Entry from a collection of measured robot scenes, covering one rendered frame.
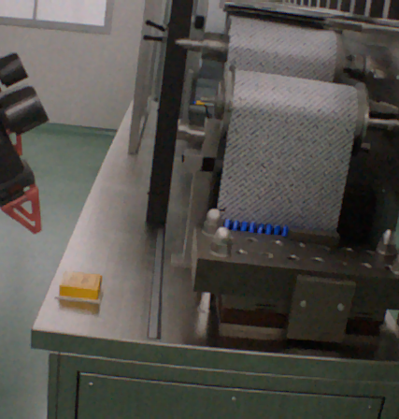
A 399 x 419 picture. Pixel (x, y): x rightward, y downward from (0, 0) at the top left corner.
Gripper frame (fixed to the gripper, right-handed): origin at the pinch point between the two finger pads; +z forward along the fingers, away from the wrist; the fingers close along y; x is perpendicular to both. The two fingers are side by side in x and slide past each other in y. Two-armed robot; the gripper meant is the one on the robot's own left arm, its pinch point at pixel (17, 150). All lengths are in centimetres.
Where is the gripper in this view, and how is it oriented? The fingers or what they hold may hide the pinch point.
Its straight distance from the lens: 161.6
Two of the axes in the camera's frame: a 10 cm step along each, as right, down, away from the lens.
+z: 3.6, 8.4, 4.2
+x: -8.8, 4.5, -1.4
